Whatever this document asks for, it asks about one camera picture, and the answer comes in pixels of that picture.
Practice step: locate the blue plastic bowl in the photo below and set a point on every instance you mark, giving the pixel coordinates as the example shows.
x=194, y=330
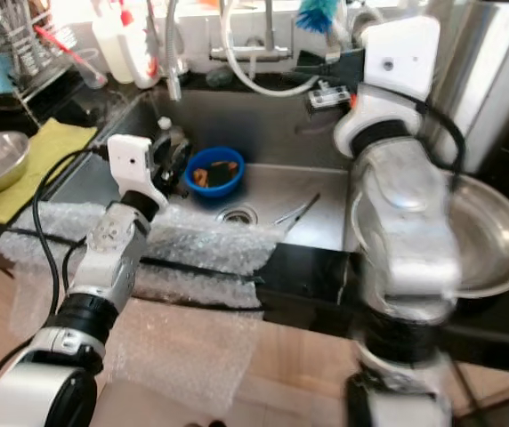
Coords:
x=228, y=189

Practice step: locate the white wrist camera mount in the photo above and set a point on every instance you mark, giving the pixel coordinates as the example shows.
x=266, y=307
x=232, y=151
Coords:
x=132, y=165
x=392, y=80

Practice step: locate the tall stainless steel canister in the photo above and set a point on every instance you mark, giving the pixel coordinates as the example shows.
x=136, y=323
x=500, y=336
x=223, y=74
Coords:
x=495, y=80

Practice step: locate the clear plastic cup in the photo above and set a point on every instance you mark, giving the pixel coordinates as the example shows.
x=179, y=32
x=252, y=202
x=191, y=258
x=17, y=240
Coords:
x=88, y=74

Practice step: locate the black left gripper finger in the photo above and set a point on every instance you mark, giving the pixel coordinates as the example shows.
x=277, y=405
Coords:
x=164, y=155
x=182, y=160

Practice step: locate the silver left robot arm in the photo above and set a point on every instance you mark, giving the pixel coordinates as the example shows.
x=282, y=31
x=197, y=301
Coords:
x=112, y=258

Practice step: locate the brown scrub sponge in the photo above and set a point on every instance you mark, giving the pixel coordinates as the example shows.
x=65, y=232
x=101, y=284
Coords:
x=217, y=171

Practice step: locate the white plastic bottle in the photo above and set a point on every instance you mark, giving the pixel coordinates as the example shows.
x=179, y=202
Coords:
x=112, y=49

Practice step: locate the yellow green cloth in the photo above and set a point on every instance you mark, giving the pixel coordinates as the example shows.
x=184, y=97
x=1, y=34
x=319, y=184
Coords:
x=59, y=160

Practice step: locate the clear bubble wrap sheet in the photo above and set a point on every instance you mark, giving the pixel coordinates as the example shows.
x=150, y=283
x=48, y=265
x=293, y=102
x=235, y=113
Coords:
x=201, y=286

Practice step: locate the blue bottle brush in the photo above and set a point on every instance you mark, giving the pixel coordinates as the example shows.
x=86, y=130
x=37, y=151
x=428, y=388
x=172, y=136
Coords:
x=317, y=16

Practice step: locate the clear plastic bottle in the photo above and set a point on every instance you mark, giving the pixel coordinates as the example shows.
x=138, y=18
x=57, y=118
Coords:
x=163, y=123

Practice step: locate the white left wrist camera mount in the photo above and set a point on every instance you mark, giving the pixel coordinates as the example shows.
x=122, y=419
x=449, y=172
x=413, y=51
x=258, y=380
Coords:
x=132, y=165

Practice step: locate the flexible steel faucet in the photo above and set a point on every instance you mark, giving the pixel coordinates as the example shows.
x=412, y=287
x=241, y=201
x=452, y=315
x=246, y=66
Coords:
x=173, y=71

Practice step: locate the chrome wall tap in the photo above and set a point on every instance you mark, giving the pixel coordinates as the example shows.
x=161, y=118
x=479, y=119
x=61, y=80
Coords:
x=246, y=53

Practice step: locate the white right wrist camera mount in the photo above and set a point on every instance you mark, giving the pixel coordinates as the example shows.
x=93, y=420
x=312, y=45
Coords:
x=392, y=80

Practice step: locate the steel spoon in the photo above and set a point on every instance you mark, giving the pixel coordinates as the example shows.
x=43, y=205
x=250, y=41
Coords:
x=290, y=215
x=299, y=209

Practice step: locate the green scrub pad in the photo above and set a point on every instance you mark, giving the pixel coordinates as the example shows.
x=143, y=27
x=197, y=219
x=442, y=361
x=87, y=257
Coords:
x=219, y=80

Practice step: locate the stainless steel sink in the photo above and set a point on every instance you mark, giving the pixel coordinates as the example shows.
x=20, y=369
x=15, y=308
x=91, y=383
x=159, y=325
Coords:
x=290, y=169

